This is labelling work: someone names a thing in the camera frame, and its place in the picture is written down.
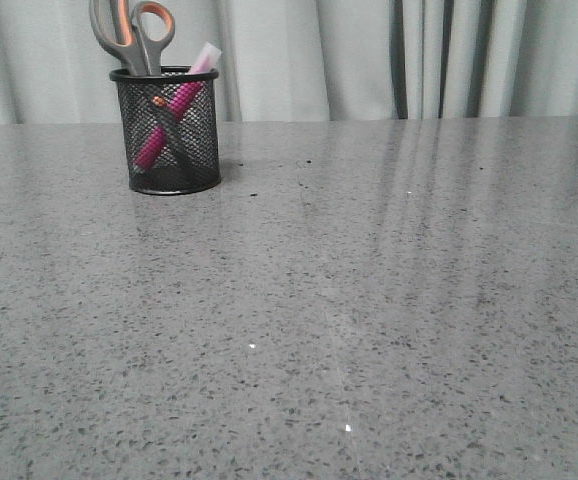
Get pink pen clear cap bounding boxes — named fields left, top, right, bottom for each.
left=132, top=42, right=222, bottom=174

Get grey orange scissors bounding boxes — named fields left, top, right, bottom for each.
left=88, top=0, right=190, bottom=174

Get black mesh pen holder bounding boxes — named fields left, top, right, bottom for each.
left=109, top=66, right=221, bottom=195

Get grey curtain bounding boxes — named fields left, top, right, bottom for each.
left=0, top=1, right=578, bottom=124

